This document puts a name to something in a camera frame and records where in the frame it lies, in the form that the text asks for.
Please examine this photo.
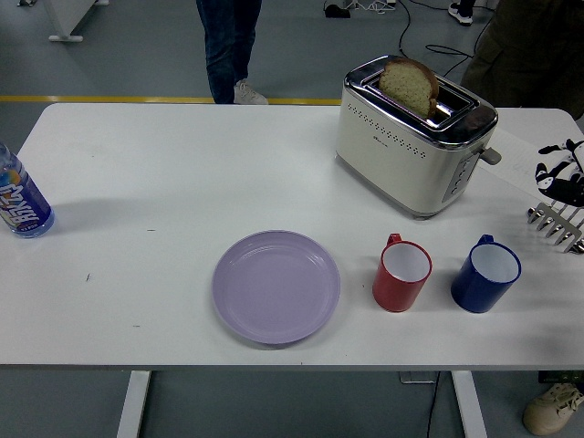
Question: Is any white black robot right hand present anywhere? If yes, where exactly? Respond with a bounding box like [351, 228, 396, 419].
[534, 138, 584, 208]

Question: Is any grey toaster lever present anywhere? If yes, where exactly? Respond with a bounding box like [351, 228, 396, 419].
[476, 146, 503, 166]

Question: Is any brown-crust bread slice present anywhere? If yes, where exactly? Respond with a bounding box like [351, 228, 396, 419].
[378, 57, 440, 118]

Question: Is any purple round plate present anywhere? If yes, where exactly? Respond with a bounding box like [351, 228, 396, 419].
[211, 229, 342, 346]

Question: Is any silver metal toast rack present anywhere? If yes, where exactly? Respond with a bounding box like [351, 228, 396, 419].
[527, 200, 584, 255]

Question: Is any white paper sheet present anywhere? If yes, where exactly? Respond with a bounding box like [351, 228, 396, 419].
[476, 126, 584, 202]

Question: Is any person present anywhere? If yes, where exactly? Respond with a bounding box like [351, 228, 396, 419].
[447, 0, 476, 27]
[459, 0, 584, 122]
[194, 0, 269, 106]

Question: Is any blue enamel mug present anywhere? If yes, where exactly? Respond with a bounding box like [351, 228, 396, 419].
[450, 234, 522, 315]

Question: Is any cream chrome two-slot toaster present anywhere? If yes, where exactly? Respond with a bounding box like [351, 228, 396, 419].
[334, 54, 499, 223]

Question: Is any black table control panel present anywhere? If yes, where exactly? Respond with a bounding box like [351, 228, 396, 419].
[537, 370, 584, 384]

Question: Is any red enamel mug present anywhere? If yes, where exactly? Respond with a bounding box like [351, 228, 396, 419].
[371, 233, 433, 314]

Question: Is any person's beige shoe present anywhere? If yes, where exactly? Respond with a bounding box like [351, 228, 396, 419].
[523, 381, 584, 437]

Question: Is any white table leg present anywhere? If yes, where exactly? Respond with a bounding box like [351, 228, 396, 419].
[451, 370, 488, 438]
[116, 370, 152, 438]

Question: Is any yellow floor tape line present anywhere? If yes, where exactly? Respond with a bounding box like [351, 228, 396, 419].
[0, 94, 343, 107]

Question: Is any white background desk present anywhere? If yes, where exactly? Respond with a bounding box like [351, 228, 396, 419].
[16, 0, 110, 44]

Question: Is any blue-label plastic water bottle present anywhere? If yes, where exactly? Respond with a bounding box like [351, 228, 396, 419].
[0, 141, 56, 239]

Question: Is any black looped floor cable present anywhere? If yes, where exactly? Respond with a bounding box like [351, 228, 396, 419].
[424, 44, 476, 78]

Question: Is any black toaster power cable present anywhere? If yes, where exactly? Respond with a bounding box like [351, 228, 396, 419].
[395, 0, 412, 60]

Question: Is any grey under-table bracket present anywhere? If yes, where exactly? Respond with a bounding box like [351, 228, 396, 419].
[399, 370, 440, 384]

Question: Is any white cable bundle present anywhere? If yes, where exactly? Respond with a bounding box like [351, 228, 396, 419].
[350, 0, 398, 13]

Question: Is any black cable under table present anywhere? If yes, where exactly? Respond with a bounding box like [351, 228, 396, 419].
[426, 371, 441, 438]

